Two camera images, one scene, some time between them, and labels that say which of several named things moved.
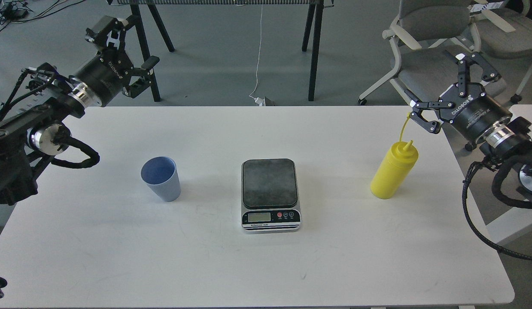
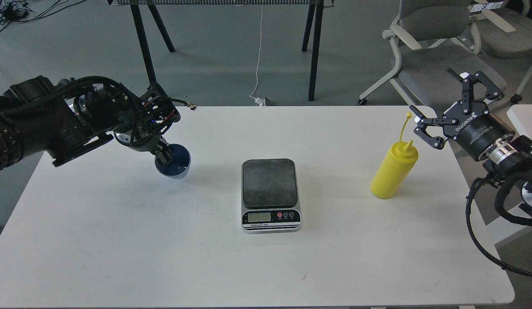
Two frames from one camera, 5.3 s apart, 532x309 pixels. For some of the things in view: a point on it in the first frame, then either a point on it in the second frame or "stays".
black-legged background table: [311, 31] stays
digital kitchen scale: [269, 201] stays
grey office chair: [428, 37] stays
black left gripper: [103, 77] -> [142, 121]
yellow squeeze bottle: [393, 174] stays
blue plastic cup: [161, 174] -> [179, 167]
